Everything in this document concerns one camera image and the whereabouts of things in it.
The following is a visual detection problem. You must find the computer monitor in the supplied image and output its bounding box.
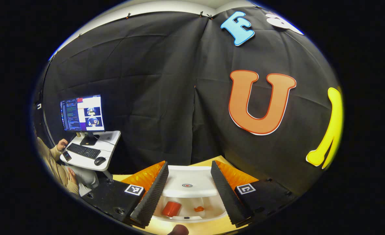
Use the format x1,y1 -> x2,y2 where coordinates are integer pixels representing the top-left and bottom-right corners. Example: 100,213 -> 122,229
60,94 -> 106,147

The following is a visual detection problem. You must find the black keyboard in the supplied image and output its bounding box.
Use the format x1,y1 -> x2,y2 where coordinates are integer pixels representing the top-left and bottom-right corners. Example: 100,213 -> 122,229
67,143 -> 101,160

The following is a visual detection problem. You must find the black backdrop cloth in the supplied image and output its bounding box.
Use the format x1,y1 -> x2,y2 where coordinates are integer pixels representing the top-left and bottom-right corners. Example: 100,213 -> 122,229
33,5 -> 345,196

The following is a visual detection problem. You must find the white desktop garbage bin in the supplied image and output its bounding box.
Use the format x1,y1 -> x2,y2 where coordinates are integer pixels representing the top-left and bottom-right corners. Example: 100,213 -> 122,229
153,165 -> 228,224

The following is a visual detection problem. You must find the white side desk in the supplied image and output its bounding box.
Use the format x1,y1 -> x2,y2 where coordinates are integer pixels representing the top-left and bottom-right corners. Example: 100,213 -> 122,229
59,130 -> 121,180

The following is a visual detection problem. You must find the red pop can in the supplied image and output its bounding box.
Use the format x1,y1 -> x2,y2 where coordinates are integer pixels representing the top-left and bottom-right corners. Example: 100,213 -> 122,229
162,201 -> 182,218

